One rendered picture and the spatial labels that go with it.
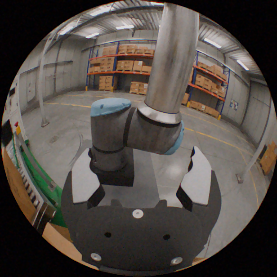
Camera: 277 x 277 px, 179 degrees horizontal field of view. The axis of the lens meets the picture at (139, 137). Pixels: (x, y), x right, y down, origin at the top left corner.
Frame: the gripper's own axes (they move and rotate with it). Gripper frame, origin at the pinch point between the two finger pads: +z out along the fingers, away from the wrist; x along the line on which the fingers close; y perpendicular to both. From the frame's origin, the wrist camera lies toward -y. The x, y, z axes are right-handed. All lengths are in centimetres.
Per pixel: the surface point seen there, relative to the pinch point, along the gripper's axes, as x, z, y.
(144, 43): 31, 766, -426
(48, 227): -64, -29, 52
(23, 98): -873, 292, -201
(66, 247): -47, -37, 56
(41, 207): -70, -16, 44
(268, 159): 648, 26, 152
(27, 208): -75, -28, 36
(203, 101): 488, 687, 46
